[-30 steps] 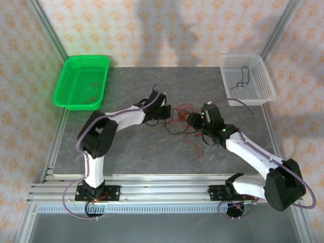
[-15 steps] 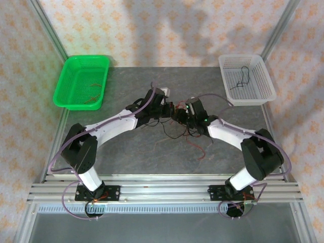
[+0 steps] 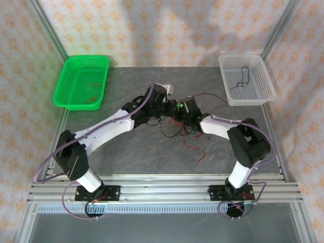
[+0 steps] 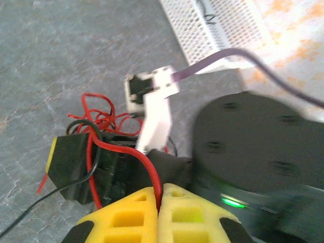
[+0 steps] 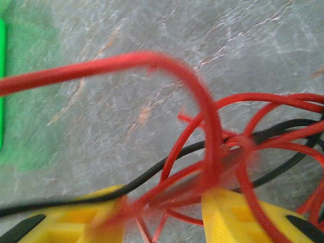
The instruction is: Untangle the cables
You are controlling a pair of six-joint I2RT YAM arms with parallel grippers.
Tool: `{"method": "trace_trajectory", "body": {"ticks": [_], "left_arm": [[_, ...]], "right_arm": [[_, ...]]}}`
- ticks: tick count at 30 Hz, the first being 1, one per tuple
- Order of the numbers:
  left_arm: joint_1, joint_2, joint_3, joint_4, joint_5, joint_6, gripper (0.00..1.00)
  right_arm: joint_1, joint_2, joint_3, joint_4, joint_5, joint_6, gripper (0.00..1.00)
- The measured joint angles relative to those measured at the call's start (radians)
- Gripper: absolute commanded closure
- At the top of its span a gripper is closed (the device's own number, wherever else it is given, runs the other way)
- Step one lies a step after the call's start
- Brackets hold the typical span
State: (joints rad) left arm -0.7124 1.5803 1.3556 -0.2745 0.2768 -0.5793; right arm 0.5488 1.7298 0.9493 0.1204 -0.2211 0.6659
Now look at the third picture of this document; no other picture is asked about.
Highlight grey slotted cable duct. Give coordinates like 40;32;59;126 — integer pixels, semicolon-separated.
37;204;296;214

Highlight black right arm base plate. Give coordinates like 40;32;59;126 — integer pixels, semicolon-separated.
208;184;254;203

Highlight aluminium frame post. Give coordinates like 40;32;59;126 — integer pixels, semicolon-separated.
260;0;302;59
27;0;69;59

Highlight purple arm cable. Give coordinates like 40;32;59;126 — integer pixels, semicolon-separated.
33;80;157;221
189;92;278;220

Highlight green plastic basket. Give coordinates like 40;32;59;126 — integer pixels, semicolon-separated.
52;55;110;111

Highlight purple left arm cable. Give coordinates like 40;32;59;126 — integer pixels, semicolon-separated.
33;80;157;221

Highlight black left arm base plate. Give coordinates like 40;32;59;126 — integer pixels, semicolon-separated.
75;185;122;203

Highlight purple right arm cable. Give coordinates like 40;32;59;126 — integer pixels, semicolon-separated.
189;92;278;220

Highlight black cable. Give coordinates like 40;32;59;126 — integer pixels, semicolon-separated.
229;66;253;91
160;117;193;139
183;126;211;141
146;118;163;128

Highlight aluminium frame side rail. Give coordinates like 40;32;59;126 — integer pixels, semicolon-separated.
14;108;69;243
260;105;317;243

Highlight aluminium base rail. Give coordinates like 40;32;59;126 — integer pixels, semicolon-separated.
29;174;304;203

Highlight white plastic basket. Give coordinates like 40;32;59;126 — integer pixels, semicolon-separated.
218;54;277;107

